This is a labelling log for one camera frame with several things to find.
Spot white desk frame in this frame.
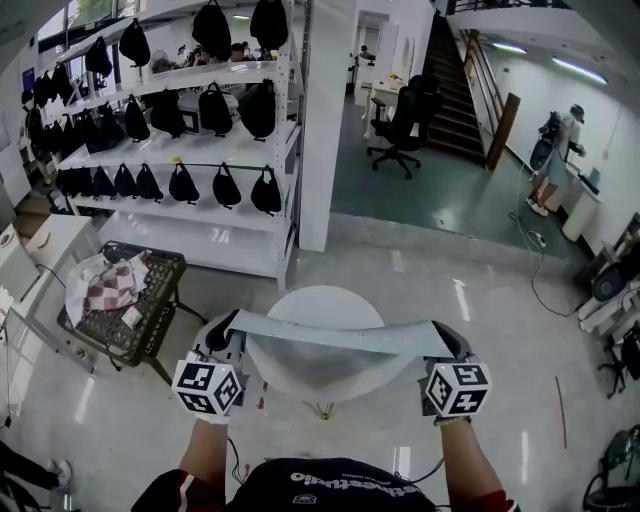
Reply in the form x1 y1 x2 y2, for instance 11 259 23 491
577 287 640 334

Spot white cabinet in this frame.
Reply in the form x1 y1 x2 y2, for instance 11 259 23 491
0 214 104 374

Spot black oval device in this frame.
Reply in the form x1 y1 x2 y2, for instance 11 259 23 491
589 262 631 303

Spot black mezzanine railing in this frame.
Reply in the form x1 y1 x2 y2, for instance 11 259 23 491
446 0 569 16

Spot black floor cable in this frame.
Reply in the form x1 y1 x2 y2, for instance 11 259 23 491
529 244 586 317

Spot black bag with straps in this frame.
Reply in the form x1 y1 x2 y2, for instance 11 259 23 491
582 427 640 512

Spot white box appliance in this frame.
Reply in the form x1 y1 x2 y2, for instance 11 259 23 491
0 224 41 304

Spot red checked cloth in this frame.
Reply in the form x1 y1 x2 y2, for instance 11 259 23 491
82 259 139 311

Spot black office chair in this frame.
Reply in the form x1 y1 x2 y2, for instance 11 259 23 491
366 74 444 180

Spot grey equipment case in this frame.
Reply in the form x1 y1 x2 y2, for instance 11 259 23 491
177 92 239 132

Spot person's black and red shirt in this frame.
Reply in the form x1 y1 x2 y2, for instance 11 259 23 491
130 457 521 512

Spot white desk with curved legs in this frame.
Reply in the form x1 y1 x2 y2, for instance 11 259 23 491
362 79 401 139

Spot white round table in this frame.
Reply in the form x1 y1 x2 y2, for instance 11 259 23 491
266 284 386 421

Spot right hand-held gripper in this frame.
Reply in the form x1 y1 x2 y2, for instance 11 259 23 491
418 319 494 426

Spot checkered folded cloths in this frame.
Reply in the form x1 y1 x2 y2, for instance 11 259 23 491
64 249 151 329

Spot dark wooden staircase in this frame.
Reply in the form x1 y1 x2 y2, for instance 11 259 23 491
424 14 489 169

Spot white counter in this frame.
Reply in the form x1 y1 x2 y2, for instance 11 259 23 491
559 164 604 241

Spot person's right forearm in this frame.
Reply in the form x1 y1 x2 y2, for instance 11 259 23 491
438 419 506 506

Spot rows of black bags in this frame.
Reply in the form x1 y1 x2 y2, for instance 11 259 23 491
19 0 290 217

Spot white metal shelving rack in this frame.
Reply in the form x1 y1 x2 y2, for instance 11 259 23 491
22 0 307 291

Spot black rolling chair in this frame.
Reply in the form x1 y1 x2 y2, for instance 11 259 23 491
597 327 640 399

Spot red floor tape strip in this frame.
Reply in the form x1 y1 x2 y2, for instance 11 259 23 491
554 375 569 450

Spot white square pillar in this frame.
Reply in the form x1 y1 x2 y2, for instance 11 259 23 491
298 0 359 252

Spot light blue floral tablecloth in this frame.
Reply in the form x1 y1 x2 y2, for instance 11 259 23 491
226 308 454 405

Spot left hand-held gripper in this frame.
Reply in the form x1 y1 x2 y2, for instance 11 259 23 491
170 309 250 420

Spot person's left forearm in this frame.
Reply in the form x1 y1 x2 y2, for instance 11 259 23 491
177 418 232 489

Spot large glass window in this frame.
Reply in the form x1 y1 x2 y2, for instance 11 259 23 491
37 0 146 41

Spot brown wooden stair handrail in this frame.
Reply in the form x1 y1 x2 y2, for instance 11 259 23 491
459 29 521 171

